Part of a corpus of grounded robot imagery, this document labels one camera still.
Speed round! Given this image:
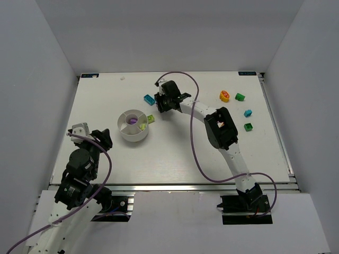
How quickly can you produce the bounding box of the lime curved lego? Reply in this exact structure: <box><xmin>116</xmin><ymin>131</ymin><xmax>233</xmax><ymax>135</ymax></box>
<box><xmin>139</xmin><ymin>124</ymin><xmax>146</xmax><ymax>131</ymax></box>

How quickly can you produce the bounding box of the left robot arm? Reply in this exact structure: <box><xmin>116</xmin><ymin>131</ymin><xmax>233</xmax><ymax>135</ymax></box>
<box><xmin>30</xmin><ymin>125</ymin><xmax>113</xmax><ymax>253</ymax></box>

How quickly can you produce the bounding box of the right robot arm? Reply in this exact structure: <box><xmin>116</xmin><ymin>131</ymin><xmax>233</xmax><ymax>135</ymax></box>
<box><xmin>155</xmin><ymin>80</ymin><xmax>262</xmax><ymax>211</ymax></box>

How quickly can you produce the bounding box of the blue long lego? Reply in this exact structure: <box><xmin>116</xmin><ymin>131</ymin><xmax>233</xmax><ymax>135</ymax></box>
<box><xmin>144</xmin><ymin>94</ymin><xmax>156</xmax><ymax>106</ymax></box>

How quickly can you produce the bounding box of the lime flat lego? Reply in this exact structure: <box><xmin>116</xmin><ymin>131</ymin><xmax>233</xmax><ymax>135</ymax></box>
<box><xmin>147</xmin><ymin>115</ymin><xmax>155</xmax><ymax>123</ymax></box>

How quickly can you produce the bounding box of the white round divided container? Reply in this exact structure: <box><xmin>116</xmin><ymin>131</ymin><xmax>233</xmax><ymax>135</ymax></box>
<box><xmin>117</xmin><ymin>110</ymin><xmax>149</xmax><ymax>142</ymax></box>

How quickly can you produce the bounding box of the orange yellow round lego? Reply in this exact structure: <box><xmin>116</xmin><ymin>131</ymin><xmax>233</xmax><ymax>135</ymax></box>
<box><xmin>219</xmin><ymin>90</ymin><xmax>230</xmax><ymax>103</ymax></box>

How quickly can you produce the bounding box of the left blue label sticker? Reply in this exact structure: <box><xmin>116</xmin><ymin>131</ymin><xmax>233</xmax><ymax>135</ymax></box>
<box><xmin>81</xmin><ymin>73</ymin><xmax>99</xmax><ymax>78</ymax></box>

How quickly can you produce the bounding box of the blue label sticker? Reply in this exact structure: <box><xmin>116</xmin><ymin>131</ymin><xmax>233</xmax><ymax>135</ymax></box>
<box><xmin>238</xmin><ymin>71</ymin><xmax>257</xmax><ymax>76</ymax></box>
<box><xmin>81</xmin><ymin>73</ymin><xmax>99</xmax><ymax>78</ymax></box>

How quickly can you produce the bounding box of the green lego right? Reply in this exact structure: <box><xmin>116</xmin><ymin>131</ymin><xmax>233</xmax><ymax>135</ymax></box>
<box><xmin>235</xmin><ymin>93</ymin><xmax>246</xmax><ymax>102</ymax></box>

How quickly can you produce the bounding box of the right blue label sticker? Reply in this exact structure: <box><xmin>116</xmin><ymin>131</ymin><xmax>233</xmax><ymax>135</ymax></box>
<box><xmin>238</xmin><ymin>71</ymin><xmax>257</xmax><ymax>76</ymax></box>

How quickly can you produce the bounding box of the small blue lego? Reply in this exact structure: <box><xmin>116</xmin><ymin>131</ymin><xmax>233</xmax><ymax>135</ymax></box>
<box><xmin>244</xmin><ymin>110</ymin><xmax>252</xmax><ymax>117</ymax></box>

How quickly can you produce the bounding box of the small green lego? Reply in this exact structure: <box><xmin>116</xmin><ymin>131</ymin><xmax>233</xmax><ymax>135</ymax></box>
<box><xmin>244</xmin><ymin>123</ymin><xmax>253</xmax><ymax>132</ymax></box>

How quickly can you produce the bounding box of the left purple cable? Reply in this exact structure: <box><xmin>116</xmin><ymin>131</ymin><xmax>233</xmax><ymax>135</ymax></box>
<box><xmin>5</xmin><ymin>132</ymin><xmax>113</xmax><ymax>254</ymax></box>

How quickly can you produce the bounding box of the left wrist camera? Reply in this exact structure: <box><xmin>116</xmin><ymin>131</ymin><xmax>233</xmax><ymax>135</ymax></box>
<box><xmin>67</xmin><ymin>122</ymin><xmax>90</xmax><ymax>144</ymax></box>

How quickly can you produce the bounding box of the aluminium table rail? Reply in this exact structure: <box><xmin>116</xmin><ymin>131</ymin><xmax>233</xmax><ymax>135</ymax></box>
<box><xmin>48</xmin><ymin>179</ymin><xmax>300</xmax><ymax>192</ymax></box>

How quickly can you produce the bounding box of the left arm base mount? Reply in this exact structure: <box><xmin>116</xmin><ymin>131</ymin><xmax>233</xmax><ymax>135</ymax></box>
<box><xmin>92</xmin><ymin>192</ymin><xmax>134</xmax><ymax>223</ymax></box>

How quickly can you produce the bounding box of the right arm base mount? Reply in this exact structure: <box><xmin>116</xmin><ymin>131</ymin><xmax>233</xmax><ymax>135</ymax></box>
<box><xmin>217</xmin><ymin>195</ymin><xmax>273</xmax><ymax>225</ymax></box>

